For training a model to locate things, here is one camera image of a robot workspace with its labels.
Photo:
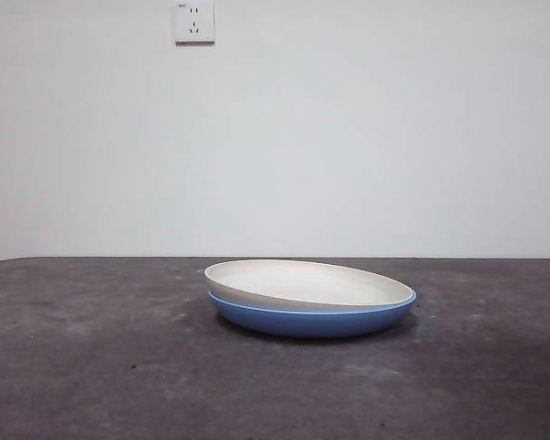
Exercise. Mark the white round plate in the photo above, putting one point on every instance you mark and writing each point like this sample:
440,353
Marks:
302,284

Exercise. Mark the blue round plate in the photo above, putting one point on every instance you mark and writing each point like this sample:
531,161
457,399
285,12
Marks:
302,323

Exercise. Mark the white wall socket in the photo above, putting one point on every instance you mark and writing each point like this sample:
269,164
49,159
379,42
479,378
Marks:
194,23

